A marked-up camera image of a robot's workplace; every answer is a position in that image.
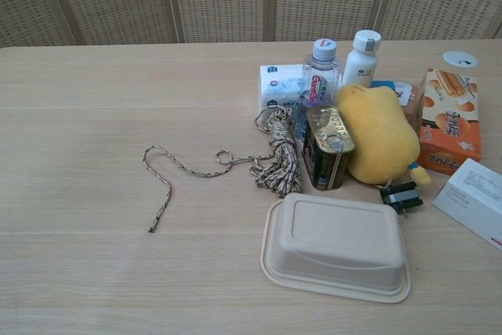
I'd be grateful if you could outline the white barcode box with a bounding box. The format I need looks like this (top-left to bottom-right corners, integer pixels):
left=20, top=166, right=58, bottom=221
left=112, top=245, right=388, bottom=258
left=431, top=157, right=502, bottom=253

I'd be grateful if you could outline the clear small water bottle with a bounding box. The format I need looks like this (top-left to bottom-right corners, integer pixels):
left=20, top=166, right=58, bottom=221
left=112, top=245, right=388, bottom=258
left=300, top=38, right=341, bottom=140

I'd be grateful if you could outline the yellow squash toy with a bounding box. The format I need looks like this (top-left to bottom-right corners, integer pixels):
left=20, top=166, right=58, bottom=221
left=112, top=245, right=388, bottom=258
left=336, top=84, right=421, bottom=186

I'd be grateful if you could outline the orange biscuit box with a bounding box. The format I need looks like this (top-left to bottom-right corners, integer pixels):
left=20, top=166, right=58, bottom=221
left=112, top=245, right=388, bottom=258
left=416, top=67, right=482, bottom=175

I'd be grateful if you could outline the black binder clip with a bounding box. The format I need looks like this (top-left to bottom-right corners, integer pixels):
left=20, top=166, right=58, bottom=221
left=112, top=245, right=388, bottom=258
left=379, top=181, right=424, bottom=217

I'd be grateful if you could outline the gold tin can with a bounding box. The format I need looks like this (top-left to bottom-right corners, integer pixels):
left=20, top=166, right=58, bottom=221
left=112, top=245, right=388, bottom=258
left=301, top=104, right=356, bottom=191

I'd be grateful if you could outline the white tissue pack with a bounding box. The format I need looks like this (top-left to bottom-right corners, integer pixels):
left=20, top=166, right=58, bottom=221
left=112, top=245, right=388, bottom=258
left=259, top=63, right=307, bottom=111

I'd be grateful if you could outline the multicolour braided rope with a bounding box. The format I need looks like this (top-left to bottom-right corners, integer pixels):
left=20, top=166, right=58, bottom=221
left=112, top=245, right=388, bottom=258
left=143, top=107, right=302, bottom=233

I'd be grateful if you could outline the white pill bottle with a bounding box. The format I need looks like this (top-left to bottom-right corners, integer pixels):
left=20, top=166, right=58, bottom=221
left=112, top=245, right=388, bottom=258
left=342, top=30, right=382, bottom=89

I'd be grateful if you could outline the beige pulp food container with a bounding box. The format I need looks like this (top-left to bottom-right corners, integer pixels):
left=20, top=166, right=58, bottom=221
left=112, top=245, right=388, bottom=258
left=260, top=192, right=412, bottom=304

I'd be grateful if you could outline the white table cable grommet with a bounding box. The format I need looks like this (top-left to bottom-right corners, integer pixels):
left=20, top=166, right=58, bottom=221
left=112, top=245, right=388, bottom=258
left=442, top=50, right=479, bottom=68

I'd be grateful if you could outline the brown snack packet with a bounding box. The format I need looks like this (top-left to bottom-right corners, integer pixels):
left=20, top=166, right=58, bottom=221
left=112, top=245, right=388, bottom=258
left=391, top=82, right=427, bottom=132

